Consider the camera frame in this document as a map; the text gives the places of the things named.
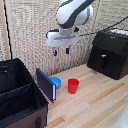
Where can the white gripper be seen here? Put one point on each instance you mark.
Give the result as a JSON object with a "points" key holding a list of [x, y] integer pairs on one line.
{"points": [[62, 38]]}

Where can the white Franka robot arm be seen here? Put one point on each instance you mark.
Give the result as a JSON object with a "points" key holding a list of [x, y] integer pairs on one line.
{"points": [[74, 13]]}

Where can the woven folding screen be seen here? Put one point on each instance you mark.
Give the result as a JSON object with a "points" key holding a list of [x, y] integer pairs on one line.
{"points": [[40, 30]]}

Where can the blue plastic bowl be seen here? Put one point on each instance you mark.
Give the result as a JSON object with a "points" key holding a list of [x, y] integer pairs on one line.
{"points": [[55, 81]]}

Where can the red plastic cup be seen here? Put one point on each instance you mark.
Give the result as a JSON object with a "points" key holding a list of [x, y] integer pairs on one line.
{"points": [[73, 85]]}

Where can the dark blue book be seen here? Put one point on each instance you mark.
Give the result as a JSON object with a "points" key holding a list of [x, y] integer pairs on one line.
{"points": [[46, 84]]}

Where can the black fabric storage box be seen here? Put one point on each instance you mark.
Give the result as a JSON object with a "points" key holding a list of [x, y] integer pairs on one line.
{"points": [[18, 96]]}

